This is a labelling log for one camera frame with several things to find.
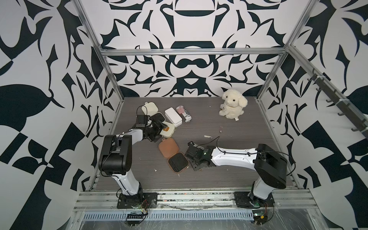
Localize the white plush dog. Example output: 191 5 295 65
218 89 248 121

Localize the cream case far left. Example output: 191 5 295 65
141 102 165 125

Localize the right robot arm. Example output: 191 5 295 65
185 142 288 208

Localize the cream nail clipper case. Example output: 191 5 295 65
160 121 175 138

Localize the wall hook rack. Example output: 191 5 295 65
308 69 368 139

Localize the brown nail clipper case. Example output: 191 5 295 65
158 138 189 174

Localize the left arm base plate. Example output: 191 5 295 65
117 193 158 209

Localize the electronics board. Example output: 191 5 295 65
125 213 147 226
252 209 268 225

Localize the right electronics board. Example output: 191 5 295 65
252 209 268 225

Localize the white rectangular box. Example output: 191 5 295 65
165 107 183 127

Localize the left electronics board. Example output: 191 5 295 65
125 213 147 226

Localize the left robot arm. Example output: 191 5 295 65
98 113 167 197

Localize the flag pattern can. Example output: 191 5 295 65
176 105 192 123

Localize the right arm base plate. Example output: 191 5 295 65
234 192 275 209

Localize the aluminium front rail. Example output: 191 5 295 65
73 187 318 211

